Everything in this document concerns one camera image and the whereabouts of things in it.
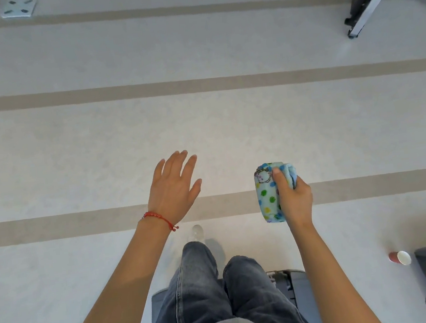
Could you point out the person's right hand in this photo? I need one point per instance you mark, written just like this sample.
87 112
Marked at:
298 205

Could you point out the person's left hand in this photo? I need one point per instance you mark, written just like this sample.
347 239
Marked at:
172 191

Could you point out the polka dot cleaning cloth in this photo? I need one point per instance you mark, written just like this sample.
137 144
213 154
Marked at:
267 199

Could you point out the person's right forearm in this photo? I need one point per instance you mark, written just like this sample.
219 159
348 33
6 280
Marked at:
334 287

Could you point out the person's left forearm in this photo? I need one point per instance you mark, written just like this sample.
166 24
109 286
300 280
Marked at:
124 292

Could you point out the person's white left shoe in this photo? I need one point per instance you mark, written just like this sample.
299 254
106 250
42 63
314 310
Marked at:
198 233

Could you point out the dark grey treadmill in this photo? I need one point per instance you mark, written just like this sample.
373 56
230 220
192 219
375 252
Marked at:
301 295

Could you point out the person's blue jeans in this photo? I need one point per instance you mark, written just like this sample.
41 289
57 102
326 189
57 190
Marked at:
196 284

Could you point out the red paper cup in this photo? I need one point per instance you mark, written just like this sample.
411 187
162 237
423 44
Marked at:
398 258

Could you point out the white body weight scale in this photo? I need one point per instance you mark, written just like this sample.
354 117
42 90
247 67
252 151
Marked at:
17 7

